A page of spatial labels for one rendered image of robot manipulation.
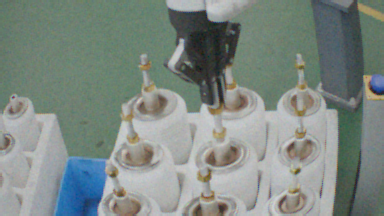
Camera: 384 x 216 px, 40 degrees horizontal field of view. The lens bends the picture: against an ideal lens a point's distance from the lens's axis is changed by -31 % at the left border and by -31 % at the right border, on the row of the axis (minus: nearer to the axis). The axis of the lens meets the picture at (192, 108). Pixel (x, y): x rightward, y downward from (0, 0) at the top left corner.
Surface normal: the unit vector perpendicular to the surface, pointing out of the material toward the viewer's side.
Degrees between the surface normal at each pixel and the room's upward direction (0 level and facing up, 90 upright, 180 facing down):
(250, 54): 0
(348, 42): 90
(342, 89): 90
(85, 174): 88
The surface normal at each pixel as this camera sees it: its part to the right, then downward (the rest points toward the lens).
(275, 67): -0.14, -0.80
